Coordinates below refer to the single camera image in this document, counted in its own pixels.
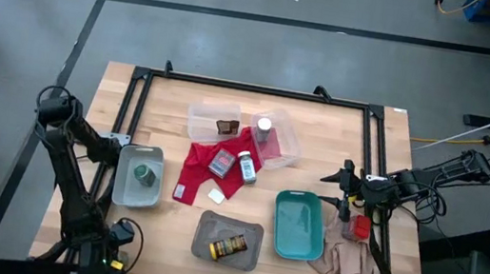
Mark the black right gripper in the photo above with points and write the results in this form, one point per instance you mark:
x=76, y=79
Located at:
x=371, y=193

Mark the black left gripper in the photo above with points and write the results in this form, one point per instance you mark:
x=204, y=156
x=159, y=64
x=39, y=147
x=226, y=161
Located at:
x=95, y=262

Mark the red paprika spice tin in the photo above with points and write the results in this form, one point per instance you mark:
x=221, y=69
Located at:
x=361, y=226

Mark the white-capped glass spice jar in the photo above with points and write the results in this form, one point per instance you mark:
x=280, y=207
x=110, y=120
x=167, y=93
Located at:
x=264, y=127
x=247, y=168

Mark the green-lidded spice jar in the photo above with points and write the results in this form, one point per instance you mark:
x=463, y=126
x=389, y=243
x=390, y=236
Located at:
x=144, y=175

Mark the blue labelled packet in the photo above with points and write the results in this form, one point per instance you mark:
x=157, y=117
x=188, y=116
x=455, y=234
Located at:
x=222, y=162

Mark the chili onion seasoning can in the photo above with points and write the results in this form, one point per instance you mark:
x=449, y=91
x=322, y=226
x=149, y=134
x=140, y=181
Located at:
x=229, y=246

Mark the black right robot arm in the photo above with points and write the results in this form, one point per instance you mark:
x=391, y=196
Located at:
x=441, y=176

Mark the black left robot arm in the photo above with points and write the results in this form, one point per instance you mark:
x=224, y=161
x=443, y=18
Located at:
x=74, y=190

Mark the white metal mounting plate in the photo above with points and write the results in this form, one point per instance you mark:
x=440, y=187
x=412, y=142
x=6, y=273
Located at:
x=376, y=178
x=112, y=137

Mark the teal plastic bin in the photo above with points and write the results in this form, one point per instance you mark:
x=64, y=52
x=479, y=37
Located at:
x=299, y=231

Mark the clear plastic bin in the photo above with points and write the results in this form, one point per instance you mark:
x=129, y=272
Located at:
x=201, y=121
x=286, y=147

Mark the beige cloth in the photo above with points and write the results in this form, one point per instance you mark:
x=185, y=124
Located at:
x=345, y=259

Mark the light grey plastic bin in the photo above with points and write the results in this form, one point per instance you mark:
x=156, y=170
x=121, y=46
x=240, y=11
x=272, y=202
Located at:
x=126, y=192

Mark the white square plastic tile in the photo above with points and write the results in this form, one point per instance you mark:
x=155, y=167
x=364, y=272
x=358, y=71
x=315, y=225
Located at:
x=216, y=196

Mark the red cloth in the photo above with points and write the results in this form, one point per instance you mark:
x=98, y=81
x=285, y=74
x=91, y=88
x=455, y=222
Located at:
x=202, y=169

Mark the black metal table frame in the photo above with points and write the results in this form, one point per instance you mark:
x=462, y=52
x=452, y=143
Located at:
x=256, y=88

